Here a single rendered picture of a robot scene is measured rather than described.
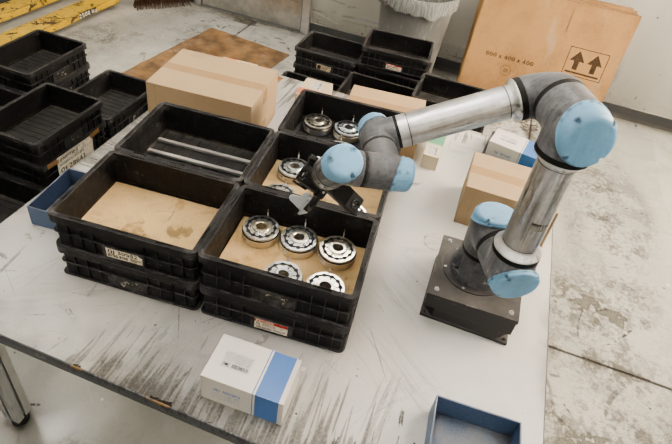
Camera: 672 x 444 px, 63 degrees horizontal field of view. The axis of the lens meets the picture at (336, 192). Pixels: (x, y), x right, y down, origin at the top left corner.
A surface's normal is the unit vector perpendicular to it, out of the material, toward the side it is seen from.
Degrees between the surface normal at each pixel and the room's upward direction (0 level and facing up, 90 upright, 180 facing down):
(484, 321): 90
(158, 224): 0
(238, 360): 0
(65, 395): 0
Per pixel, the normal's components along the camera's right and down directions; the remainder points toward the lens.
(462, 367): 0.13, -0.76
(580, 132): 0.12, 0.54
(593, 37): -0.31, 0.43
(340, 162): 0.24, -0.13
